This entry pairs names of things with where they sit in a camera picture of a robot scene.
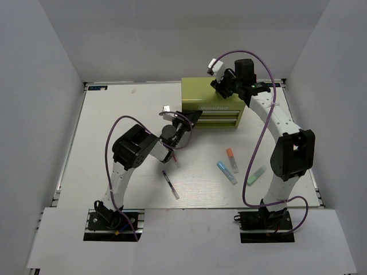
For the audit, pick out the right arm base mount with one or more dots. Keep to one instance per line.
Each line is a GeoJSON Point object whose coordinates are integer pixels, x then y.
{"type": "Point", "coordinates": [255, 228]}

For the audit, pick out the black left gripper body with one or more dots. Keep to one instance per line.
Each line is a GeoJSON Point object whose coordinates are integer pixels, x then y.
{"type": "Point", "coordinates": [180, 126]}

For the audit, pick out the left corner label sticker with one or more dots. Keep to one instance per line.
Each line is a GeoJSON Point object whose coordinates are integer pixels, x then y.
{"type": "Point", "coordinates": [98, 88]}

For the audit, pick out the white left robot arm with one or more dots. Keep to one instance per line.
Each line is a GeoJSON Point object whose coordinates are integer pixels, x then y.
{"type": "Point", "coordinates": [133, 147]}

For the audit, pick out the green eraser stick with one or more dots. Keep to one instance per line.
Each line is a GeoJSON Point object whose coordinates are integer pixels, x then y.
{"type": "Point", "coordinates": [256, 175]}

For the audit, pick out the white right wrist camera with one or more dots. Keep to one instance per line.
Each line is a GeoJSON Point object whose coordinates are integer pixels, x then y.
{"type": "Point", "coordinates": [216, 69]}

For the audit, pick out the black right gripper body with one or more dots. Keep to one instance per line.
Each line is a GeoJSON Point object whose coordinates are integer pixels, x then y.
{"type": "Point", "coordinates": [227, 86]}

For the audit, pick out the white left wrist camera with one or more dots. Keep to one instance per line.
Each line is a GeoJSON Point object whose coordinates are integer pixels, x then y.
{"type": "Point", "coordinates": [167, 114]}

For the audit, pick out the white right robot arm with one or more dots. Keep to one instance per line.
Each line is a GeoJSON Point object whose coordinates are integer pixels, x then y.
{"type": "Point", "coordinates": [294, 147]}

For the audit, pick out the blue refill pen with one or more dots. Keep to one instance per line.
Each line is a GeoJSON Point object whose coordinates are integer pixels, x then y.
{"type": "Point", "coordinates": [170, 185]}

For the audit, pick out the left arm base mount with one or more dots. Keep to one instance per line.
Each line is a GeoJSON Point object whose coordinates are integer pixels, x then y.
{"type": "Point", "coordinates": [99, 230]}

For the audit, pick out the green metal tool chest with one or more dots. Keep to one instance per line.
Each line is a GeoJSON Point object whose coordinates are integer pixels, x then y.
{"type": "Point", "coordinates": [217, 112]}

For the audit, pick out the blue cap marker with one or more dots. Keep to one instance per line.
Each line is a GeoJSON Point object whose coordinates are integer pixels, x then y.
{"type": "Point", "coordinates": [226, 172]}

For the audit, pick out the orange cap marker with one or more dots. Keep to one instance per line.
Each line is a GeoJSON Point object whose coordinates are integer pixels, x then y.
{"type": "Point", "coordinates": [232, 160]}

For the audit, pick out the red refill pen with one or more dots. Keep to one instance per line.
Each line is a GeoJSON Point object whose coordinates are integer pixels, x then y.
{"type": "Point", "coordinates": [177, 164]}

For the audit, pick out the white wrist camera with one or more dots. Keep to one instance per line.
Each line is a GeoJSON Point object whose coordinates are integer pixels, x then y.
{"type": "Point", "coordinates": [167, 114]}
{"type": "Point", "coordinates": [216, 69]}

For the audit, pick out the right corner label sticker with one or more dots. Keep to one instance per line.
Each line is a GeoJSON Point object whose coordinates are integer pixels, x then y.
{"type": "Point", "coordinates": [278, 85]}

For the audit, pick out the corner label sticker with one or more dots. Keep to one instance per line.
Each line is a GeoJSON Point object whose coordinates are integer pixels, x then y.
{"type": "Point", "coordinates": [98, 88]}
{"type": "Point", "coordinates": [278, 85]}

